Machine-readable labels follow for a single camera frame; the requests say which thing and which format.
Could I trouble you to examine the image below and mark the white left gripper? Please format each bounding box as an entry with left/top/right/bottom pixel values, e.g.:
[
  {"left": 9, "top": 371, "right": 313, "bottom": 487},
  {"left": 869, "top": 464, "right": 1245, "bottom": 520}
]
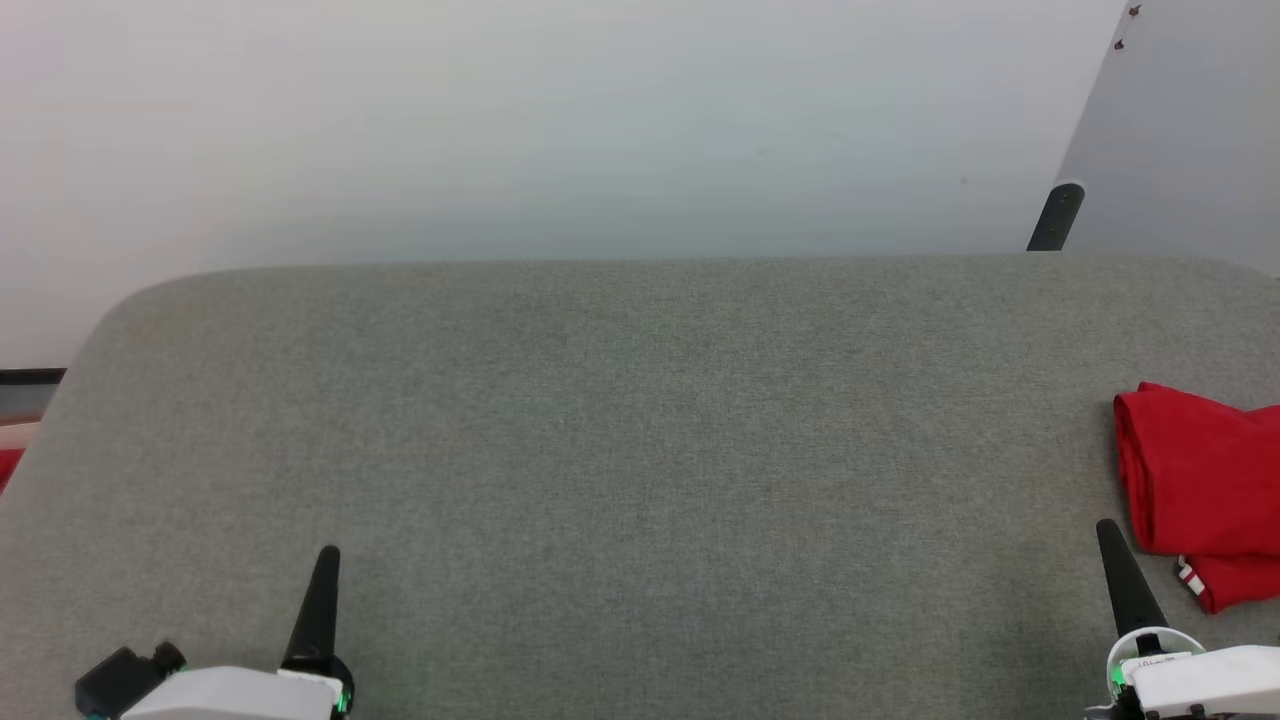
[{"left": 120, "top": 545, "right": 357, "bottom": 720}]

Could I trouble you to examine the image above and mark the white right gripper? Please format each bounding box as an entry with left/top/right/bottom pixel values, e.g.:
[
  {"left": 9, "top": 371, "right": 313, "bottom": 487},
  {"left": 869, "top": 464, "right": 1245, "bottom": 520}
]
[{"left": 1085, "top": 518, "right": 1280, "bottom": 720}]

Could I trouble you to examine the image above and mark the red and white shirt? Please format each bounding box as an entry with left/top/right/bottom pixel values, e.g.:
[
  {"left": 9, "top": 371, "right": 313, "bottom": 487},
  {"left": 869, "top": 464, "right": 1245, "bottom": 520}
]
[{"left": 1112, "top": 380, "right": 1280, "bottom": 616}]

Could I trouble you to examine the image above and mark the black round pole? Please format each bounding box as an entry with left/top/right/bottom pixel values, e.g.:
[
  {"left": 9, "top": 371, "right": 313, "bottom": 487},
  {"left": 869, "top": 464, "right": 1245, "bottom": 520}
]
[{"left": 1026, "top": 182, "right": 1087, "bottom": 253}]

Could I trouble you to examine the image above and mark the grey partition panel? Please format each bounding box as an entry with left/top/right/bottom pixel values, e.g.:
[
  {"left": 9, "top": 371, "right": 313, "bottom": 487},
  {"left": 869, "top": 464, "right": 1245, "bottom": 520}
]
[{"left": 1054, "top": 0, "right": 1280, "bottom": 278}]

